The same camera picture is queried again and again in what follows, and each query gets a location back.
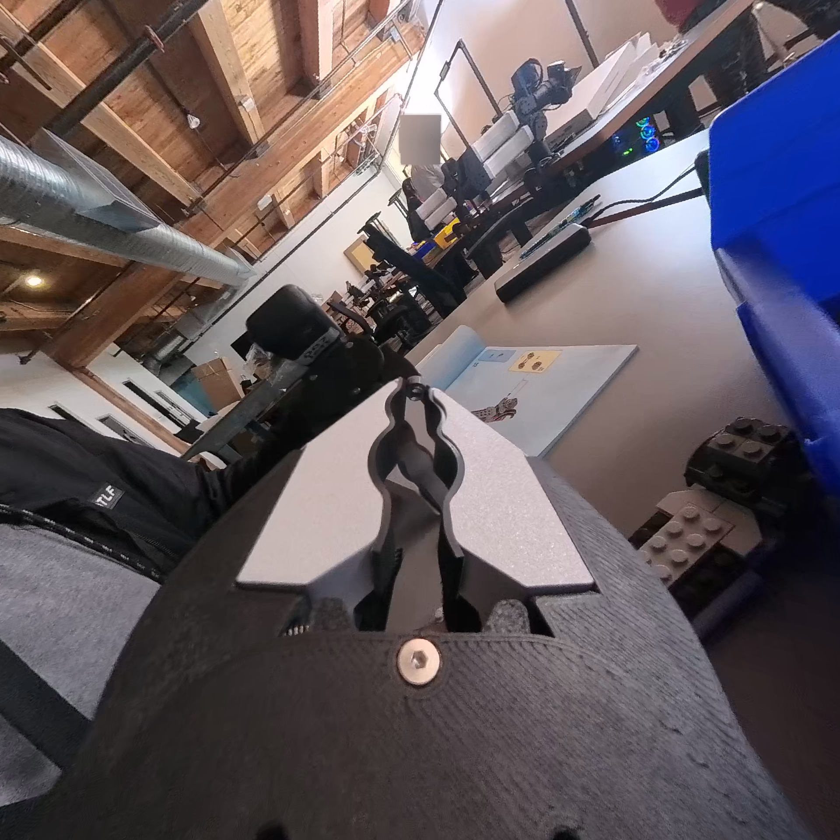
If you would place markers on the ceiling spotlight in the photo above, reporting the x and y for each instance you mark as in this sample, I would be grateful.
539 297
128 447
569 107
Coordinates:
34 281

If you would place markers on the black power bank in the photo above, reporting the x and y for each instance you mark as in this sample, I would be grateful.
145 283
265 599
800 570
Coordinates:
544 262

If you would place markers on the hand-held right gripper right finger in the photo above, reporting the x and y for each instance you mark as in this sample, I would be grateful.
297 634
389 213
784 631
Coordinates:
518 518

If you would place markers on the dark toy brick model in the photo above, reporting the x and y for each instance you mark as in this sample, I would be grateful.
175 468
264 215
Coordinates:
741 453

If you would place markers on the brown work table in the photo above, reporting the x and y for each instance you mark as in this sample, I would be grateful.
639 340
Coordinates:
695 58

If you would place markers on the small grey toy brick piece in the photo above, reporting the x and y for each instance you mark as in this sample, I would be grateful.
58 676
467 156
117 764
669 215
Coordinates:
417 384

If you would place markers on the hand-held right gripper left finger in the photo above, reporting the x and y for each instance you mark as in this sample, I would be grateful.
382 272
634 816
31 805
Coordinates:
308 518

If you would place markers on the yellow plastic bin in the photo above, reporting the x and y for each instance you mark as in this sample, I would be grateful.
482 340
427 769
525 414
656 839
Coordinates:
446 236

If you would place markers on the blue pen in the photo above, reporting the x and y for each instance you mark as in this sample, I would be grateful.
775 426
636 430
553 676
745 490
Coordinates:
581 211

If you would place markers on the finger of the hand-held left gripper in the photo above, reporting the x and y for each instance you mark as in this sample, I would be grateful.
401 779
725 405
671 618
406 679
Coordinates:
420 472

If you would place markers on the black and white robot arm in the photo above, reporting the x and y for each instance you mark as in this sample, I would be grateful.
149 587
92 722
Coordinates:
505 134

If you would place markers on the grey desk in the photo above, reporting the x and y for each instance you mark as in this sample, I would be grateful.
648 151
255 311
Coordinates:
656 315

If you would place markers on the cardboard box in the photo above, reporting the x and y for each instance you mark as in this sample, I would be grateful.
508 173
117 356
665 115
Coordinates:
216 384

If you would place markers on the silver ventilation duct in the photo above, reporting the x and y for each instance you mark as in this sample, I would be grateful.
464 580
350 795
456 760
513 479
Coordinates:
131 236

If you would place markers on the stack of white flat boxes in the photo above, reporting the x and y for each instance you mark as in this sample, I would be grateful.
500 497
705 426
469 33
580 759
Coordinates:
604 85

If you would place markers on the person's left forearm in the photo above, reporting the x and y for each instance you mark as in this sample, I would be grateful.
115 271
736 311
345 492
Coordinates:
262 453

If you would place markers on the blue plastic bin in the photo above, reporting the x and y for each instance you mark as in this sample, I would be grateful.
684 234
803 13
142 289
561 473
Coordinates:
774 229

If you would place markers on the black office chair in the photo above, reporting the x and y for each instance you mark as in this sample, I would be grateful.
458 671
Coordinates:
420 269

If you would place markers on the pale blue instruction booklet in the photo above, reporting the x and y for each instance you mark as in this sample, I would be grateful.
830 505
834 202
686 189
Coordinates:
564 387

